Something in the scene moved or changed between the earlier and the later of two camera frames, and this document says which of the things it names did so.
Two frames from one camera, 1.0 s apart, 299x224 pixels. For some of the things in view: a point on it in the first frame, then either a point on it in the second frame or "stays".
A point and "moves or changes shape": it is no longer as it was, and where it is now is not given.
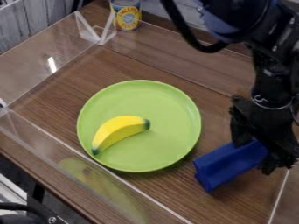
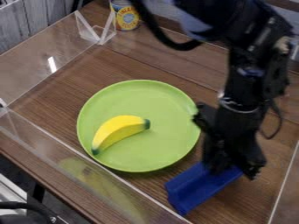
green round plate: x=154 y=147 stays
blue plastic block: x=227 y=163 moves or changes shape
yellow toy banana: x=116 y=129 stays
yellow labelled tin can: x=126 y=15 stays
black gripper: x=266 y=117 -> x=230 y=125
